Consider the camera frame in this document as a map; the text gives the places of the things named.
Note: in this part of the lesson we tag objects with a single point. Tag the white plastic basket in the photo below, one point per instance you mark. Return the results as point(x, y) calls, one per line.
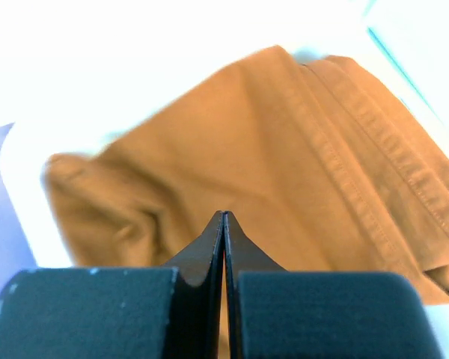
point(85, 72)

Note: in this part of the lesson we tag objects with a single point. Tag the brown trousers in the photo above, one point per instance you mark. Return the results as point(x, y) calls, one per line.
point(324, 168)

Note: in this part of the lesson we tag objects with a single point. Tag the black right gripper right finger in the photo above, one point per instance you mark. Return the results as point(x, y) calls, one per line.
point(275, 313)

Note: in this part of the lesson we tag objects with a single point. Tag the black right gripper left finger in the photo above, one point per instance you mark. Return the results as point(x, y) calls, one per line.
point(167, 311)

